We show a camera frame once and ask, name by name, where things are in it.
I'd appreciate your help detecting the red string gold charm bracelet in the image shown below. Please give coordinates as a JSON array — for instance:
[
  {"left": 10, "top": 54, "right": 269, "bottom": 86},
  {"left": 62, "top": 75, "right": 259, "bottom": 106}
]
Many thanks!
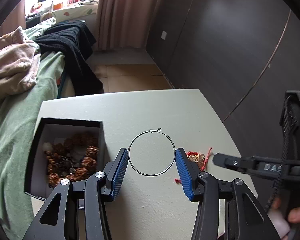
[{"left": 174, "top": 147, "right": 213, "bottom": 184}]

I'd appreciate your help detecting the brown rudraksha bead bracelet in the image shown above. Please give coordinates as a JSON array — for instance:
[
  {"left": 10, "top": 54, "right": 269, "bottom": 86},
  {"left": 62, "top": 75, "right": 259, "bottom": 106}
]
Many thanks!
[{"left": 45, "top": 131, "right": 101, "bottom": 188}]

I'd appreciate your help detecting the white wall switch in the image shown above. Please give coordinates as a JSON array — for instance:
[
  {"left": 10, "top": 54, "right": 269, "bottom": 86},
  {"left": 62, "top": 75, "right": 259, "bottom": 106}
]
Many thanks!
[{"left": 161, "top": 31, "right": 167, "bottom": 40}]

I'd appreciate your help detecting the black knitted blanket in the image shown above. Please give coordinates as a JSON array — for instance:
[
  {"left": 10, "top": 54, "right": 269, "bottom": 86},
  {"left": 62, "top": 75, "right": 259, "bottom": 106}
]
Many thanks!
[{"left": 34, "top": 21, "right": 104, "bottom": 96}]

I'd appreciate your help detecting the green bed sheet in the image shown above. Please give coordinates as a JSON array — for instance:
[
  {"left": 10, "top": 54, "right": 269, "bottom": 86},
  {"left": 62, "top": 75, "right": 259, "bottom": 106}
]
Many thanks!
[{"left": 0, "top": 17, "right": 67, "bottom": 240}]

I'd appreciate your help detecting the person's right hand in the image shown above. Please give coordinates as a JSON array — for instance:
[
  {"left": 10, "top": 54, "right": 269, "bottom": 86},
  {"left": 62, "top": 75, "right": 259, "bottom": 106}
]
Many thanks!
[{"left": 271, "top": 197, "right": 300, "bottom": 233}]

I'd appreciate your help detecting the pink fleece blanket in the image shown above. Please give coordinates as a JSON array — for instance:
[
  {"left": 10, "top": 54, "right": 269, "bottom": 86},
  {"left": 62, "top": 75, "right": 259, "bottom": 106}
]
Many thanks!
[{"left": 0, "top": 27, "right": 41, "bottom": 100}]

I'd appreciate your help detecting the floral pillow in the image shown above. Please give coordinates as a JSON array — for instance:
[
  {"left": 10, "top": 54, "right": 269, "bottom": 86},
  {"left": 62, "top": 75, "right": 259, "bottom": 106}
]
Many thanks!
[{"left": 51, "top": 3, "right": 98, "bottom": 22}]

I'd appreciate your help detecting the flattened cardboard on floor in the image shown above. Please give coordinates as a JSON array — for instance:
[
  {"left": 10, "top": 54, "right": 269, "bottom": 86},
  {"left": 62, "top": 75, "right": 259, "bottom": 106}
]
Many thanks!
[{"left": 94, "top": 64, "right": 172, "bottom": 93}]

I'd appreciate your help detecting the pink curtain right side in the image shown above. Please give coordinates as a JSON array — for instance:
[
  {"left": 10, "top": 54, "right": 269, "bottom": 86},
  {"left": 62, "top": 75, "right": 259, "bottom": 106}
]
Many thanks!
[{"left": 94, "top": 0, "right": 159, "bottom": 51}]

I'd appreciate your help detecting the silver hoop ring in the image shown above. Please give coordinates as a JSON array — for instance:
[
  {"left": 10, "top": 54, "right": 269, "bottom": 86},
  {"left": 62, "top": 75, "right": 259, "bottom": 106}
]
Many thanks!
[{"left": 128, "top": 127, "right": 177, "bottom": 177}]

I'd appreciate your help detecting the black jewelry box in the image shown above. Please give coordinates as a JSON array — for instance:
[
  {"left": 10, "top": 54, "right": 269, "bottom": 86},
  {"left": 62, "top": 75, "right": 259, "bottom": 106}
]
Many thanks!
[{"left": 24, "top": 118, "right": 105, "bottom": 200}]

